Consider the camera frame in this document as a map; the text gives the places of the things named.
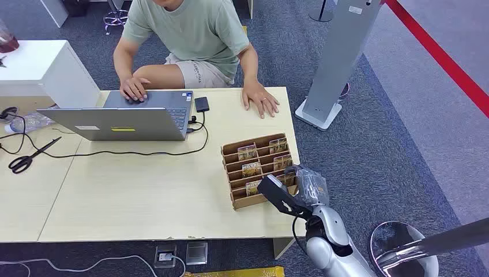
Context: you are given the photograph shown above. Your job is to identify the person's hand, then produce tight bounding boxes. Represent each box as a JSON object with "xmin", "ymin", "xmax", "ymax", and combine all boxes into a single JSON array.
[
  {"xmin": 119, "ymin": 76, "xmax": 152, "ymax": 103},
  {"xmin": 241, "ymin": 81, "xmax": 280, "ymax": 119}
]

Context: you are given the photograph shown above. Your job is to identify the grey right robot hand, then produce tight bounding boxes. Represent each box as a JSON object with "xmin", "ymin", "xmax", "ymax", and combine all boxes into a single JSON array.
[{"xmin": 284, "ymin": 164, "xmax": 330, "ymax": 209}]

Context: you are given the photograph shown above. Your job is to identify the wooden card holder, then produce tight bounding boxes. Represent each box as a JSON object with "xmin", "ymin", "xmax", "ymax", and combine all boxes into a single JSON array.
[{"xmin": 220, "ymin": 132, "xmax": 299, "ymax": 211}]

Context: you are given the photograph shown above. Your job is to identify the red drink cup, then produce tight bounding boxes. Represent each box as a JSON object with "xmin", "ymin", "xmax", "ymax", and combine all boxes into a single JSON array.
[{"xmin": 0, "ymin": 19, "xmax": 20, "ymax": 54}]

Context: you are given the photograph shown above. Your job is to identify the white furniture panel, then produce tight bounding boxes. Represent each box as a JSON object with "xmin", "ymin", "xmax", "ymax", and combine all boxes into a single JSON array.
[{"xmin": 39, "ymin": 0, "xmax": 70, "ymax": 28}]

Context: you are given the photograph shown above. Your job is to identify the metal floor plate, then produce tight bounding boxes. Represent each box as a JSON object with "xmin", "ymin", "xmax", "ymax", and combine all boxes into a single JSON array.
[{"xmin": 185, "ymin": 241, "xmax": 209, "ymax": 266}]

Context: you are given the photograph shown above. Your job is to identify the short black drive cable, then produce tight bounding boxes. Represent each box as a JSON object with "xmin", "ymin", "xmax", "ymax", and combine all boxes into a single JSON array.
[{"xmin": 187, "ymin": 111, "xmax": 206, "ymax": 134}]

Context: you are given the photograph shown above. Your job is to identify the dark stanchion base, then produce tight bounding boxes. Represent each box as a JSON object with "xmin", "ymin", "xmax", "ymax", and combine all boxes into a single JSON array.
[{"xmin": 309, "ymin": 0, "xmax": 335, "ymax": 23}]

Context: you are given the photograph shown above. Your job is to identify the grey laptop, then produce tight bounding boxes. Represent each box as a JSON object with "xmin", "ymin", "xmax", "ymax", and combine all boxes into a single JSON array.
[{"xmin": 37, "ymin": 90, "xmax": 194, "ymax": 142}]

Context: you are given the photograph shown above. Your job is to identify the red barrier belt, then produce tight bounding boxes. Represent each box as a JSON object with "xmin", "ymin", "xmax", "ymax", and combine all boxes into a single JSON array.
[{"xmin": 383, "ymin": 0, "xmax": 489, "ymax": 119}]

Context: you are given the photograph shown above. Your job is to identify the person's left hand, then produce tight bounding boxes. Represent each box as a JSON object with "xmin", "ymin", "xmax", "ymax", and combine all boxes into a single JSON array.
[{"xmin": 241, "ymin": 81, "xmax": 280, "ymax": 119}]

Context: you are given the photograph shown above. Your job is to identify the long black cable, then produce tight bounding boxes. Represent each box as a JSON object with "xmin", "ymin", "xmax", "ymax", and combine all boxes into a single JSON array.
[{"xmin": 0, "ymin": 113, "xmax": 210, "ymax": 159}]

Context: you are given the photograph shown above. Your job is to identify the black box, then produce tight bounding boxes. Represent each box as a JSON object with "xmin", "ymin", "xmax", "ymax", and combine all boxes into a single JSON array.
[{"xmin": 62, "ymin": 0, "xmax": 91, "ymax": 18}]

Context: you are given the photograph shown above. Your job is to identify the black headphones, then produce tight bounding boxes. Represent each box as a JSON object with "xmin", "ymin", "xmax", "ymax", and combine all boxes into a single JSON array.
[{"xmin": 0, "ymin": 106, "xmax": 19, "ymax": 124}]

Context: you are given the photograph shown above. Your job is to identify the person's right hand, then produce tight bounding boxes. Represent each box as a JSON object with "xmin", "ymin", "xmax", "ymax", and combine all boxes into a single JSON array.
[{"xmin": 119, "ymin": 76, "xmax": 152, "ymax": 103}]

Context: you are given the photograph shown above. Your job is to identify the printed card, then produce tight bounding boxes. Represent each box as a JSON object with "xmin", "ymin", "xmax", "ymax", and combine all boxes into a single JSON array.
[
  {"xmin": 245, "ymin": 181, "xmax": 262, "ymax": 197},
  {"xmin": 272, "ymin": 154, "xmax": 294, "ymax": 171},
  {"xmin": 269, "ymin": 137, "xmax": 289, "ymax": 155},
  {"xmin": 237, "ymin": 143, "xmax": 259, "ymax": 162},
  {"xmin": 241, "ymin": 162, "xmax": 263, "ymax": 179},
  {"xmin": 277, "ymin": 173, "xmax": 297, "ymax": 188}
]

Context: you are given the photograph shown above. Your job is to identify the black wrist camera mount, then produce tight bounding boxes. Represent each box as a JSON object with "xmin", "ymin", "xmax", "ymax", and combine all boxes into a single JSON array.
[{"xmin": 257, "ymin": 174, "xmax": 314, "ymax": 222}]

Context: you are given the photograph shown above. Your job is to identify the white cabinet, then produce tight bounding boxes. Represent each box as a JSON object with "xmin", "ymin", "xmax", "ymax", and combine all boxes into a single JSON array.
[{"xmin": 0, "ymin": 39, "xmax": 101, "ymax": 115}]

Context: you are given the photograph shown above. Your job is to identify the clear plastic bottle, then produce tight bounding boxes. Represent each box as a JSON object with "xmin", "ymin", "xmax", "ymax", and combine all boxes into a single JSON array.
[{"xmin": 4, "ymin": 111, "xmax": 56, "ymax": 134}]

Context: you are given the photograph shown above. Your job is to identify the small black external drive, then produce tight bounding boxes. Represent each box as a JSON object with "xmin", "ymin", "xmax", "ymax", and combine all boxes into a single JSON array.
[{"xmin": 194, "ymin": 96, "xmax": 210, "ymax": 114}]

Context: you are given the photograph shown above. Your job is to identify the person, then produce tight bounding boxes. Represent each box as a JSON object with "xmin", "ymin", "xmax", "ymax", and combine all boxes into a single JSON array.
[{"xmin": 112, "ymin": 0, "xmax": 280, "ymax": 119}]

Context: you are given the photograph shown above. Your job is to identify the grey kiosk stand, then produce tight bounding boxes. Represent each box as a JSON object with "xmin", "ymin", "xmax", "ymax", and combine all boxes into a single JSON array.
[{"xmin": 294, "ymin": 0, "xmax": 383, "ymax": 132}]

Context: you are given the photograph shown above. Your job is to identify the floor power socket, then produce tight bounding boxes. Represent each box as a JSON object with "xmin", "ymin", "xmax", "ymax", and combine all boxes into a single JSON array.
[{"xmin": 153, "ymin": 244, "xmax": 179, "ymax": 269}]

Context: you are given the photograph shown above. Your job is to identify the white floor cable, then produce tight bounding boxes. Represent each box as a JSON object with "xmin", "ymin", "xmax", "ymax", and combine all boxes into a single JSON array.
[{"xmin": 0, "ymin": 253, "xmax": 187, "ymax": 277}]

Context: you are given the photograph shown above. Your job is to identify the chrome chair base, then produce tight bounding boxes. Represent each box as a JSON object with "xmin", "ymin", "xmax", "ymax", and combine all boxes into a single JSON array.
[{"xmin": 103, "ymin": 0, "xmax": 129, "ymax": 36}]

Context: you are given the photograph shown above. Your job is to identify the yellow floor strip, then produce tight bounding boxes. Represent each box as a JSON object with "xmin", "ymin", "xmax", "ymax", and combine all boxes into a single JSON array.
[{"xmin": 183, "ymin": 266, "xmax": 285, "ymax": 277}]

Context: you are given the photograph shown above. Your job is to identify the black scissors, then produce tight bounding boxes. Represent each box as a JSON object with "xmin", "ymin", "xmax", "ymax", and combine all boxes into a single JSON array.
[{"xmin": 8, "ymin": 136, "xmax": 63, "ymax": 175}]

